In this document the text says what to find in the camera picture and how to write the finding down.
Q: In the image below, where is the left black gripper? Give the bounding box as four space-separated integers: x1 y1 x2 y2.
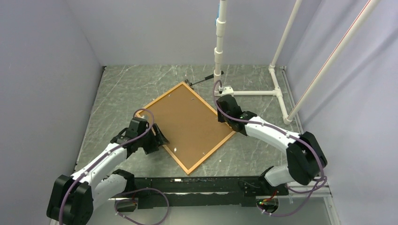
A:
138 123 169 155

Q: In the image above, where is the orange picture frame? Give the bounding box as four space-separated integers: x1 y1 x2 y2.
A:
136 82 235 174

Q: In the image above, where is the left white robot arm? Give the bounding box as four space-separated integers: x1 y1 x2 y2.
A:
46 117 169 225

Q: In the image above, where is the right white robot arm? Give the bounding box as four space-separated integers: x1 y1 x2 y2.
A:
214 95 328 195

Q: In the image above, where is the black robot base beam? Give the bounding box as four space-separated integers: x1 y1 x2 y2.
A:
115 176 289 212

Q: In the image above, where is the white PVC pipe stand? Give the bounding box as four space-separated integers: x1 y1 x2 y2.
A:
212 0 303 126

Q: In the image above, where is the white diagonal pole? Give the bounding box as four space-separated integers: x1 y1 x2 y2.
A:
283 0 380 124

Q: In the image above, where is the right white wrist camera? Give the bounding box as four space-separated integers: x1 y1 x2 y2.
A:
218 86 234 97

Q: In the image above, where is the black handled hammer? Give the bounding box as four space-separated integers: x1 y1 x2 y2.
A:
184 74 214 87

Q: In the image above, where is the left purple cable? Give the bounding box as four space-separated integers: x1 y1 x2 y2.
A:
58 108 170 225

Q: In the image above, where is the purple cable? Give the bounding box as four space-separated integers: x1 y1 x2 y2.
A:
58 108 170 225
212 80 328 218

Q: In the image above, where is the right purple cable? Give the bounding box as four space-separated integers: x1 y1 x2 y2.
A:
212 80 328 218

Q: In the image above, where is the aluminium rail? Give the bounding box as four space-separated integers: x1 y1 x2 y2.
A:
113 180 330 225

